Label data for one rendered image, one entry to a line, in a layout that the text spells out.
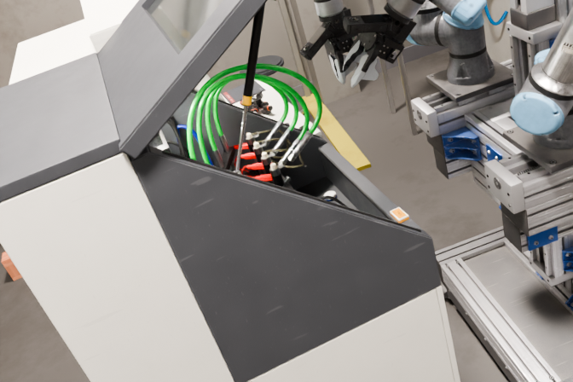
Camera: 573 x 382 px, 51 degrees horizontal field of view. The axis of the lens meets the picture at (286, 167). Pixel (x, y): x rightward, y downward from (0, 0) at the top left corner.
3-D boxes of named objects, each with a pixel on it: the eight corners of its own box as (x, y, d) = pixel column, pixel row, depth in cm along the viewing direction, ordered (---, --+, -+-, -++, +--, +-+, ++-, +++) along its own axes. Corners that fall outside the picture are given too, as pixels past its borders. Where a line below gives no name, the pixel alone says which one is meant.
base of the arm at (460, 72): (480, 60, 206) (477, 33, 201) (504, 74, 192) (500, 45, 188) (439, 75, 205) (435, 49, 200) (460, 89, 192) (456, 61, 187)
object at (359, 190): (433, 277, 160) (424, 229, 152) (419, 284, 159) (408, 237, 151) (338, 180, 213) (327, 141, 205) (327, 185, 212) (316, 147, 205)
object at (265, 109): (280, 112, 230) (275, 99, 227) (254, 123, 228) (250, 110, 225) (262, 95, 249) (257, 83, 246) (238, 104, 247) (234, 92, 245)
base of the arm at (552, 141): (572, 112, 163) (570, 80, 158) (610, 135, 149) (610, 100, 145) (521, 132, 162) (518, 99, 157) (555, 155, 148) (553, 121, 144)
